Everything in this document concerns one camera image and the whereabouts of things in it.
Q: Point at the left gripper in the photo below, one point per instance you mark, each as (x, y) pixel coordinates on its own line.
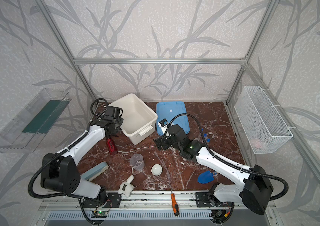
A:
(114, 129)

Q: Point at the pink object in basket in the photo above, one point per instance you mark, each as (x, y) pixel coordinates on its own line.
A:
(257, 144)

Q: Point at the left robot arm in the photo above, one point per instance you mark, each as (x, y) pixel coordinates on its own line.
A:
(59, 175)

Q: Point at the clear wall shelf green mat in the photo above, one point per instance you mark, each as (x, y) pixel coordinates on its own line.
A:
(26, 131)

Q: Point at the clear plastic measuring beaker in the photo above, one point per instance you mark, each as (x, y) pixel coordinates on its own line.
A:
(137, 162)

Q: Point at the light blue stapler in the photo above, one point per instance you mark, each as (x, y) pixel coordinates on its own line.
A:
(94, 172)

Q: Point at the left circuit board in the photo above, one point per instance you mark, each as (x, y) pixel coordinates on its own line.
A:
(99, 214)

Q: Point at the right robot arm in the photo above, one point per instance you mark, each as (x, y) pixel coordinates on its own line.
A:
(251, 185)

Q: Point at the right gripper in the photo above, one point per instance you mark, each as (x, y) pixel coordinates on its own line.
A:
(161, 142)

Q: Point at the orange handled screwdriver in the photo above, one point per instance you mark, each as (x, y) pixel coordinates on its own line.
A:
(175, 206)

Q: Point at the white plastic storage bin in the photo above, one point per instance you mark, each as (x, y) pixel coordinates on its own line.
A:
(139, 119)

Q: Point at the blue plastic bin lid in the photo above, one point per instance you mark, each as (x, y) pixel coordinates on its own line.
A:
(168, 110)

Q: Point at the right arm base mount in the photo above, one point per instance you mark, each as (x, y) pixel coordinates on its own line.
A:
(204, 200)

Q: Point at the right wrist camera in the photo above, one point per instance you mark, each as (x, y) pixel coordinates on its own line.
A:
(162, 126)

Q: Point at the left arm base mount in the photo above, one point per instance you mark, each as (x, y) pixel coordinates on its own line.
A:
(112, 200)

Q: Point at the small white ceramic bowl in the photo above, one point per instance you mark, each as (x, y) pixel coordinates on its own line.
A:
(156, 170)

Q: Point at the blue garden trowel wooden handle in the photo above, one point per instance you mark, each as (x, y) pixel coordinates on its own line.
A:
(206, 177)

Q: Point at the white wire mesh basket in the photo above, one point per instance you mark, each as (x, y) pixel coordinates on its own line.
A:
(260, 119)

